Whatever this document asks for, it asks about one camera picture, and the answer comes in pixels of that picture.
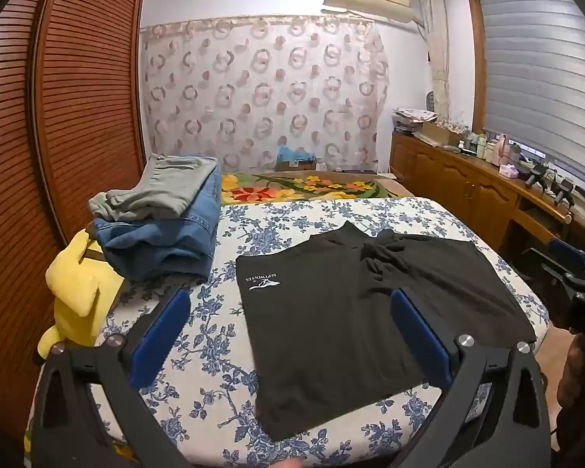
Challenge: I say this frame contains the beige patterned window curtain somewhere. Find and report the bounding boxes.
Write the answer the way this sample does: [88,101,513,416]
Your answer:
[418,0,452,118]

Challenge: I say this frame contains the group of toiletry bottles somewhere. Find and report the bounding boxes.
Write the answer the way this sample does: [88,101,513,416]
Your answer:
[461,129,493,159]

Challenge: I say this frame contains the grey-green folded pants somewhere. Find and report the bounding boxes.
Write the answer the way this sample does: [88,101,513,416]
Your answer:
[88,155,220,220]

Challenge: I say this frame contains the blue denim jeans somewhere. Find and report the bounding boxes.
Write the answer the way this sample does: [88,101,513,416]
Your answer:
[94,170,222,284]

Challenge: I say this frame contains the open cardboard box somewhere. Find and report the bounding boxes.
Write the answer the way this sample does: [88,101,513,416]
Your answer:
[420,119,461,147]

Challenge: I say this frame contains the colourful flower blanket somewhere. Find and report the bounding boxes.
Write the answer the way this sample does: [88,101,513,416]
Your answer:
[219,170,405,206]

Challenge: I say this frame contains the person's right hand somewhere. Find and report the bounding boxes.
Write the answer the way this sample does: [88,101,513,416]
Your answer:
[557,334,585,414]

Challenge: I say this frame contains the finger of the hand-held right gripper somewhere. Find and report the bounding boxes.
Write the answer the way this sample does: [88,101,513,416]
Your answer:
[521,238,585,298]

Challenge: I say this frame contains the cardboard box with blue bag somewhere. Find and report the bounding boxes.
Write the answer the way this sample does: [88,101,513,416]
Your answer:
[275,145,319,172]

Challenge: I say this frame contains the grey window blind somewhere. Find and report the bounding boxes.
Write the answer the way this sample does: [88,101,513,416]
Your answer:
[475,0,585,200]

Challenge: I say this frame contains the stack of papers and cloth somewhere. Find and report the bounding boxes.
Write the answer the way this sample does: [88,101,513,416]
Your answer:
[391,107,437,135]

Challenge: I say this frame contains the circle-patterned sheer curtain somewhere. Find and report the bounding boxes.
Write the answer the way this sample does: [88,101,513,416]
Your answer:
[140,14,390,174]

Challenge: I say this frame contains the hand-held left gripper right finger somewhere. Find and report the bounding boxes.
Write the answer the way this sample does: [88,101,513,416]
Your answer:
[389,287,551,468]

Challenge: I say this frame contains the black pants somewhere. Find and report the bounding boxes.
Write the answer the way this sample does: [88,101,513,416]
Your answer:
[235,220,538,442]

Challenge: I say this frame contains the pink bottle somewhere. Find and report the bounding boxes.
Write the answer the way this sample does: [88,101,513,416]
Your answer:
[491,134,510,164]

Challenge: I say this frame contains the wooden cabinet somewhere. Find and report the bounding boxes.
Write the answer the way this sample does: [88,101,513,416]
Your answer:
[389,129,585,274]

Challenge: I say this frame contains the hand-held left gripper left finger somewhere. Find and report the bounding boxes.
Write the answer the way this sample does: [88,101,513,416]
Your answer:
[32,287,196,468]

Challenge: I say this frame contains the brown louvred wardrobe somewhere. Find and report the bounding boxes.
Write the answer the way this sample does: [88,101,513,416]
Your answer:
[0,0,149,449]

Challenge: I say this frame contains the blue floral bed sheet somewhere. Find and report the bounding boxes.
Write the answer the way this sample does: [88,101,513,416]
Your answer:
[24,196,551,468]

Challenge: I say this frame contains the yellow plush toy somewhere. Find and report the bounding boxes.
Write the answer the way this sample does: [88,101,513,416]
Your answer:
[38,229,126,358]

